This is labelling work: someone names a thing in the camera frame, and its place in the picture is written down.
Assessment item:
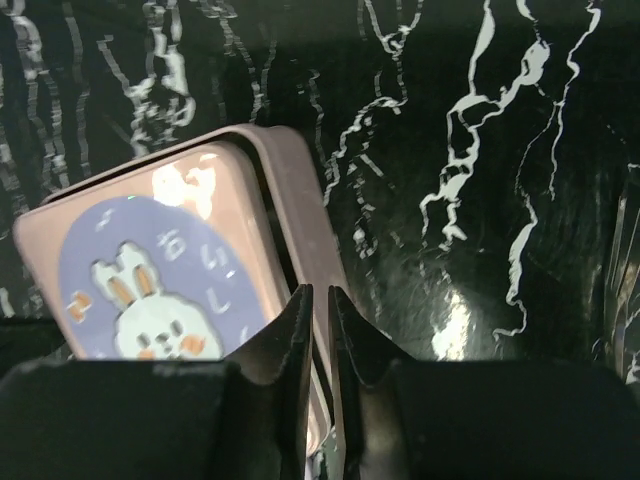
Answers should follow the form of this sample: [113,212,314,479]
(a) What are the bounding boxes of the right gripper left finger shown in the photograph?
[1,285,313,479]

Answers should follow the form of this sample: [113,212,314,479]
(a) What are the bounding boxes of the clear plastic tongs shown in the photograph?
[596,164,639,385]

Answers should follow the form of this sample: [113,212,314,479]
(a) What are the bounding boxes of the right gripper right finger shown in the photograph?
[328,287,639,479]

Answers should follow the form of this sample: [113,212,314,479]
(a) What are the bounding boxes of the pink tin lid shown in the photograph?
[12,124,345,458]

